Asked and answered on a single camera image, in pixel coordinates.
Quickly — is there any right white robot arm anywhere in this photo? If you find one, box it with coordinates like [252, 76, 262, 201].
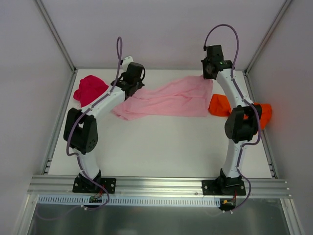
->
[201, 45, 262, 197]

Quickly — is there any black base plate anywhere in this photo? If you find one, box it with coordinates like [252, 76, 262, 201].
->
[201, 180, 246, 196]
[72, 176, 116, 194]

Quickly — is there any pink t shirt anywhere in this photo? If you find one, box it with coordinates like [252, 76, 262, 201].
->
[112, 75, 213, 121]

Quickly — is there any aluminium front rail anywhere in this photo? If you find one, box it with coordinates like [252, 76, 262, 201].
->
[27, 175, 292, 198]

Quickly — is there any right aluminium side rail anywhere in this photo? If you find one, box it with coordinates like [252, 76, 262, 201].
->
[243, 71, 279, 179]

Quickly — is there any left aluminium side rail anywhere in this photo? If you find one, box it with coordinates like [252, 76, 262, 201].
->
[40, 69, 78, 175]

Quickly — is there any right aluminium frame post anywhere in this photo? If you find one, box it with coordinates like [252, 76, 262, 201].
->
[244, 0, 293, 73]

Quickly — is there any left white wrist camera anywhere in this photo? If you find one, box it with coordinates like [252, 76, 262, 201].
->
[121, 56, 134, 67]

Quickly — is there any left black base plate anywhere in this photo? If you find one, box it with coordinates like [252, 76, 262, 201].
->
[72, 176, 116, 194]

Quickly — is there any red t shirt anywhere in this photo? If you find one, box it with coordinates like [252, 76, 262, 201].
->
[73, 75, 109, 108]

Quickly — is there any orange t shirt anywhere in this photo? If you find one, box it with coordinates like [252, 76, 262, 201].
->
[208, 94, 272, 130]

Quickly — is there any left aluminium frame post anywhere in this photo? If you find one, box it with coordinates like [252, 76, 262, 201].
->
[33, 0, 76, 73]

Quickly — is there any aluminium frame post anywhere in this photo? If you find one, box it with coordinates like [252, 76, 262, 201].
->
[244, 0, 293, 73]
[33, 0, 76, 73]

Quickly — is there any aluminium side rail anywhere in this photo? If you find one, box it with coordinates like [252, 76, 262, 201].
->
[243, 71, 279, 179]
[40, 69, 78, 175]

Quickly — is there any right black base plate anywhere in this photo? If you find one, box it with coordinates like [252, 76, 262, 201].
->
[201, 180, 246, 196]

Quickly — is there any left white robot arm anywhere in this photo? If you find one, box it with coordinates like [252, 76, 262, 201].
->
[63, 62, 146, 193]

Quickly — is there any white slotted cable duct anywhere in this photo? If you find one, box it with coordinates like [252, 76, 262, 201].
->
[38, 195, 221, 208]

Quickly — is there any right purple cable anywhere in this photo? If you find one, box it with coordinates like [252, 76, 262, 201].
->
[203, 23, 263, 212]

